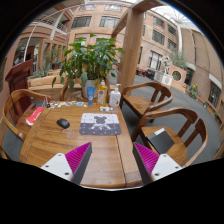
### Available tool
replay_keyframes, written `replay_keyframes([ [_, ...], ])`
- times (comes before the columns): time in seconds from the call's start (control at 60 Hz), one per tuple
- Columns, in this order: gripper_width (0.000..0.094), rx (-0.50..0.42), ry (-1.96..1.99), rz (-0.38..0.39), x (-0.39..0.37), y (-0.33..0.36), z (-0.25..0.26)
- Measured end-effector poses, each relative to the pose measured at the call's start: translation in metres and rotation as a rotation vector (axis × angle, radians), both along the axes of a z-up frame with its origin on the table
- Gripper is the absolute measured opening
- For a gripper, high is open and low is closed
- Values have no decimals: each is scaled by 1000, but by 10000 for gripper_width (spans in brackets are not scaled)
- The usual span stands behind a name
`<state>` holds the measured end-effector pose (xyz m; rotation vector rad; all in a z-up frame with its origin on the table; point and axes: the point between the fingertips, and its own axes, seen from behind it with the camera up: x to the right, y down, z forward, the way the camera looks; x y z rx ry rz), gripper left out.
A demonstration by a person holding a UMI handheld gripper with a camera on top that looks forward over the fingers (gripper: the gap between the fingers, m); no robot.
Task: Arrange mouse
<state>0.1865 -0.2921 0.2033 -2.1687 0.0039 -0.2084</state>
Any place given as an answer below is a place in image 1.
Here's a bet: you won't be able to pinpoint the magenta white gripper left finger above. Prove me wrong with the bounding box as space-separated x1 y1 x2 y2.
42 142 92 185

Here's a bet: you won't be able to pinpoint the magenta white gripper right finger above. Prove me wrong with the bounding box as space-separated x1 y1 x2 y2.
133 142 182 185

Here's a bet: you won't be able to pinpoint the red white item on chair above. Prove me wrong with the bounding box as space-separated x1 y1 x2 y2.
26 107 44 126

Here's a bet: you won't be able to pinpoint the small glass items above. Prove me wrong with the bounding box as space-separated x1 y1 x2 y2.
100 106 113 112

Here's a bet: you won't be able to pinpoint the wooden chair right far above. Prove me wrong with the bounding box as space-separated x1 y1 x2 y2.
120 82 174 118

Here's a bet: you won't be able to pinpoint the yellow detergent bottle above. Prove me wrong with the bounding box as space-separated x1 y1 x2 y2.
97 80 107 106

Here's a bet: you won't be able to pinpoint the black computer mouse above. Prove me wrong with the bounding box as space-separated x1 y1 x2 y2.
56 118 70 129

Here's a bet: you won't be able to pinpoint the dark red wooden cabinet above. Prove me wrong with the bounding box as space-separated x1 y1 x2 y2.
4 59 35 124

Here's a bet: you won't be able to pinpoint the wooden chair right near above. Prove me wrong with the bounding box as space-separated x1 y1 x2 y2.
131 107 208 167

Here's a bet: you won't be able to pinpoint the wooden pillar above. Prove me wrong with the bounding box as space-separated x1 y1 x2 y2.
111 0 162 91

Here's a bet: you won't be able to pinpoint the black notebook on chair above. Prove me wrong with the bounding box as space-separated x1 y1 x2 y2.
147 128 174 154

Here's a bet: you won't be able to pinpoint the white pump bottle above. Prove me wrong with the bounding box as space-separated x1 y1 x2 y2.
109 85 121 107

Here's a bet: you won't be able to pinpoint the scattered small packets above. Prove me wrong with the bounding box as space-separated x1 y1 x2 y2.
46 101 87 109

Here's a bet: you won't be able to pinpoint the green potted plant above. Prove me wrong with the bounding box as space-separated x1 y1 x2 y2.
59 37 123 87

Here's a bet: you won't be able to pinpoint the grey bear mouse pad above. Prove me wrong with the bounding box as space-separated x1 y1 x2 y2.
79 113 121 135

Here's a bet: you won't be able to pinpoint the wooden chair left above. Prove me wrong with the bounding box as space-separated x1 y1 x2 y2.
2 89 52 141

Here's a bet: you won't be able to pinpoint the blue tube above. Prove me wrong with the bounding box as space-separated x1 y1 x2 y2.
87 87 95 106

